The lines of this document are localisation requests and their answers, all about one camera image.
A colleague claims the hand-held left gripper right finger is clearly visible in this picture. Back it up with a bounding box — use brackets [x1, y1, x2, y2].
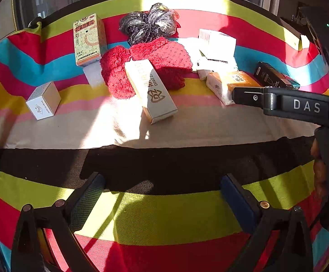
[220, 173, 315, 272]

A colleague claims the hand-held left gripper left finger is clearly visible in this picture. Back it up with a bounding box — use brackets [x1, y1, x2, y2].
[10, 172, 107, 272]

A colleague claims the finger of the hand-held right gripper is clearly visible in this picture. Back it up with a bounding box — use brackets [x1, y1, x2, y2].
[232, 86, 280, 117]

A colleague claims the orange tissue pack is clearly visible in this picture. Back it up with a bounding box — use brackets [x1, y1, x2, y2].
[206, 71, 263, 106]

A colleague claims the person's right hand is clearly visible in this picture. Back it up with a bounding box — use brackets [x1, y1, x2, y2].
[311, 140, 327, 199]

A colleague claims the black product box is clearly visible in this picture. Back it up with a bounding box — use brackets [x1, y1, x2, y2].
[253, 61, 301, 90]

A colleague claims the white cardboard box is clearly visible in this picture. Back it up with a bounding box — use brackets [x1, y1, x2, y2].
[197, 28, 237, 60]

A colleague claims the flat white box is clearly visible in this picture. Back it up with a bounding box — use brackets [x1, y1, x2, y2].
[181, 38, 239, 73]

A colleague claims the striped colourful tablecloth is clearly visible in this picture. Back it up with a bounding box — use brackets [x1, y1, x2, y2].
[0, 0, 329, 272]

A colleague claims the red knitted cloth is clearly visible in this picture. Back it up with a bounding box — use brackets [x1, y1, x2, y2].
[99, 36, 193, 100]

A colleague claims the long beige carton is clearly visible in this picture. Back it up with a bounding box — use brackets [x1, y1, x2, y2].
[124, 59, 179, 125]

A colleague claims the small white cube box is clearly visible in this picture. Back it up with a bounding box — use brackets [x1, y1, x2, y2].
[26, 81, 62, 121]

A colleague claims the black crumpled plastic bag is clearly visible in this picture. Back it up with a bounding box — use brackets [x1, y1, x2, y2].
[118, 2, 180, 46]

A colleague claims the white foam piece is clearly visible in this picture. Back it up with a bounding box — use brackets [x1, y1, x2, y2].
[84, 62, 104, 87]

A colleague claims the green yellow medicine box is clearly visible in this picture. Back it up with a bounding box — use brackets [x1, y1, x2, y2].
[73, 13, 107, 67]

